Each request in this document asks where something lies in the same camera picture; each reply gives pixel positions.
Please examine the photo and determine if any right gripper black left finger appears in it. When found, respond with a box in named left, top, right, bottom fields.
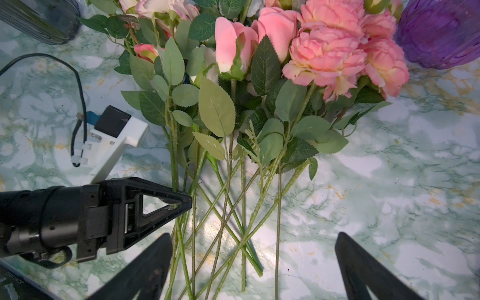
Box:
left=89, top=233, right=173, bottom=300

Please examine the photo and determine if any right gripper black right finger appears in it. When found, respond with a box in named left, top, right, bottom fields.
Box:
left=335, top=232, right=421, bottom=300

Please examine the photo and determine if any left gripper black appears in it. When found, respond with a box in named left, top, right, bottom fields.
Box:
left=1, top=177, right=193, bottom=268

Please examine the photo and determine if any pink grey ribbed glass vase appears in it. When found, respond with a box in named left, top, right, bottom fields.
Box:
left=1, top=0, right=81, bottom=45

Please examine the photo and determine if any bunch of pink flowers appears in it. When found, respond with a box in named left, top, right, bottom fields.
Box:
left=79, top=1, right=410, bottom=300

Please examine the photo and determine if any purple blue ribbed glass vase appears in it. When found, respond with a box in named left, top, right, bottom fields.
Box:
left=395, top=0, right=480, bottom=70

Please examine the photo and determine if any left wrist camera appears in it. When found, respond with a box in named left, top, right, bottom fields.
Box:
left=71, top=106, right=149, bottom=183

